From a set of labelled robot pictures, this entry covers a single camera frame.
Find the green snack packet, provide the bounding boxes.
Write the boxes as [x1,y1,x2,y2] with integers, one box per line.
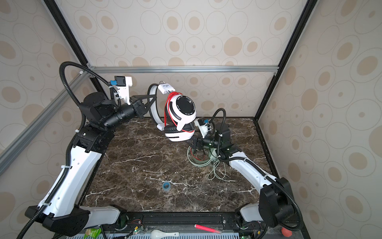
[84,228,101,239]

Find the mint green headphones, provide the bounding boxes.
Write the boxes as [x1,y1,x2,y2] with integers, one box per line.
[187,146,219,167]

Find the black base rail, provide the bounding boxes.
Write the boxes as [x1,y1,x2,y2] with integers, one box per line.
[59,211,269,232]

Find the pink marker pen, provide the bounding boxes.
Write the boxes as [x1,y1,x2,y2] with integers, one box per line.
[194,224,222,234]

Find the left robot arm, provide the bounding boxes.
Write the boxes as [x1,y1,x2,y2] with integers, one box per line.
[18,61,156,238]

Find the small blue tape roll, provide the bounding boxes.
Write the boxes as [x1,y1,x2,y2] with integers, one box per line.
[162,181,171,192]

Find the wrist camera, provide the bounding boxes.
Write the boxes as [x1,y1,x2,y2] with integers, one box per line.
[110,76,133,105]
[194,118,213,138]

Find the horizontal aluminium rail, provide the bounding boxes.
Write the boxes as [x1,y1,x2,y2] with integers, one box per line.
[91,65,279,74]

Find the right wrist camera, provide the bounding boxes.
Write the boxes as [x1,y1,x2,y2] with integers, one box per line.
[194,118,213,138]

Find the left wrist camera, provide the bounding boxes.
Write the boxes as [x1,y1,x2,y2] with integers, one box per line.
[110,76,133,105]

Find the red ball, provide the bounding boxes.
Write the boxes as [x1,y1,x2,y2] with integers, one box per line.
[281,227,292,238]

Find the white plastic spoon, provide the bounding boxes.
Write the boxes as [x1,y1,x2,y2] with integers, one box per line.
[150,230,180,239]

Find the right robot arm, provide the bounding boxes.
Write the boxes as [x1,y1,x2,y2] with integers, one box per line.
[189,118,304,231]

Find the white black headphones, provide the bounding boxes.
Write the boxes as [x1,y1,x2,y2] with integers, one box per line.
[147,83,196,142]

